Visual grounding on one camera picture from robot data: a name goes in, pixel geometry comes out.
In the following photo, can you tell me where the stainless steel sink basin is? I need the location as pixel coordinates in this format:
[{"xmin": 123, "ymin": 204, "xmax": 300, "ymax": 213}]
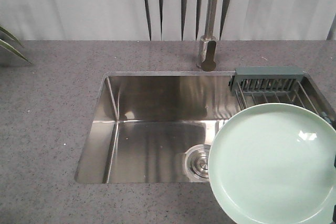
[{"xmin": 74, "ymin": 71, "xmax": 336, "ymax": 184}]

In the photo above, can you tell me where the white pleated curtain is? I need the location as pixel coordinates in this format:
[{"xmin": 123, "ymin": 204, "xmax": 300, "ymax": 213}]
[{"xmin": 1, "ymin": 0, "xmax": 335, "ymax": 41}]

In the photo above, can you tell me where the light green round plate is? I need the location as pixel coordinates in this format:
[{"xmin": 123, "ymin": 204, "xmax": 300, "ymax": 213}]
[{"xmin": 208, "ymin": 103, "xmax": 335, "ymax": 223}]

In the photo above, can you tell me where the round steel sink drain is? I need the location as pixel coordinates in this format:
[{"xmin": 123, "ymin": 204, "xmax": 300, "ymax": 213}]
[{"xmin": 184, "ymin": 144, "xmax": 211, "ymax": 183}]

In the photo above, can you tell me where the grey green dish drying rack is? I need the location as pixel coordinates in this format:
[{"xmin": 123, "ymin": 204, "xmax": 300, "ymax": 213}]
[{"xmin": 229, "ymin": 66, "xmax": 335, "ymax": 128}]

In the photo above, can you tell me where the stainless steel faucet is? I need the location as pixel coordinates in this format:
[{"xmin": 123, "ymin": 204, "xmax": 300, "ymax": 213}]
[{"xmin": 196, "ymin": 0, "xmax": 218, "ymax": 72}]

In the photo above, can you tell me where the green potted plant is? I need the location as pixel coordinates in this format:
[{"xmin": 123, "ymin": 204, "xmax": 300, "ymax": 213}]
[{"xmin": 1, "ymin": 26, "xmax": 32, "ymax": 65}]

